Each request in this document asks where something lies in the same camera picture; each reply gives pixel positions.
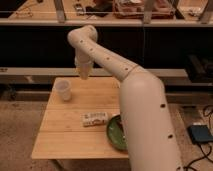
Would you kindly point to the wooden side table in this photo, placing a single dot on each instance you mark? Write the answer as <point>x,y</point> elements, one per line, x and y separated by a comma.
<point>63,137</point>

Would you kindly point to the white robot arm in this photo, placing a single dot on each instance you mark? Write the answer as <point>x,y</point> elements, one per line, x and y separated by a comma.
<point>147,124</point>

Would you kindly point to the red tray on bench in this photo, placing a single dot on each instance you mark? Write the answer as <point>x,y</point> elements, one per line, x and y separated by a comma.
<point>136,9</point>

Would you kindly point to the dark device on bench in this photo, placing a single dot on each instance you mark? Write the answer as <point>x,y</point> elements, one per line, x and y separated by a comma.
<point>79,9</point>

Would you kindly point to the green round plate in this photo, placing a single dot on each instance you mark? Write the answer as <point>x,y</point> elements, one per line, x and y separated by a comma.
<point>115,133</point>

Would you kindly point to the white snack packet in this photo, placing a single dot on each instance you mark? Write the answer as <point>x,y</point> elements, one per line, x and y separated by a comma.
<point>92,119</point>

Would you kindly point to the blue box on floor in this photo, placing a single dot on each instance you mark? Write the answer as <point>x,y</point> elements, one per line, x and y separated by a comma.
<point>200,134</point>

